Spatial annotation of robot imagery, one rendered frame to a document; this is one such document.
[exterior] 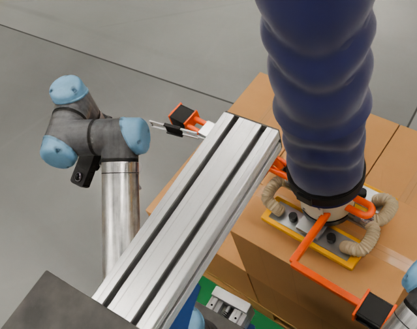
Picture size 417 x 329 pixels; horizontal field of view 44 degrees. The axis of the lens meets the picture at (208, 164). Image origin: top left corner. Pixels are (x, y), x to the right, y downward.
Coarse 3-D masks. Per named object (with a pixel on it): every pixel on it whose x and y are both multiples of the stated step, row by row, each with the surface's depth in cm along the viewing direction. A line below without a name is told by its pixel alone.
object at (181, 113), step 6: (180, 102) 191; (174, 108) 190; (180, 108) 189; (186, 108) 189; (174, 114) 188; (180, 114) 188; (186, 114) 187; (192, 114) 186; (198, 114) 189; (174, 120) 188; (180, 120) 186; (186, 120) 185; (192, 120) 187; (180, 126) 188; (186, 126) 186
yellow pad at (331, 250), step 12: (288, 204) 173; (264, 216) 172; (276, 216) 170; (288, 216) 167; (300, 216) 169; (288, 228) 168; (336, 228) 164; (300, 240) 165; (324, 240) 162; (336, 240) 161; (348, 240) 160; (360, 240) 160; (324, 252) 160; (336, 252) 159; (348, 264) 157
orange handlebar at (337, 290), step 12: (204, 120) 186; (276, 168) 167; (348, 204) 155; (360, 204) 155; (372, 204) 153; (324, 216) 154; (360, 216) 152; (372, 216) 152; (312, 228) 153; (312, 240) 152; (300, 252) 149; (300, 264) 147; (312, 276) 144; (336, 288) 141; (348, 300) 139
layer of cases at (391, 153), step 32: (256, 96) 273; (384, 128) 244; (384, 160) 235; (416, 160) 231; (256, 192) 240; (384, 192) 226; (416, 192) 223; (224, 256) 225; (256, 288) 229; (288, 320) 238; (320, 320) 204
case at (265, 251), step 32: (288, 192) 190; (256, 224) 185; (352, 224) 178; (416, 224) 173; (256, 256) 190; (288, 256) 176; (320, 256) 174; (384, 256) 169; (416, 256) 167; (288, 288) 196; (320, 288) 173; (352, 288) 165; (384, 288) 163
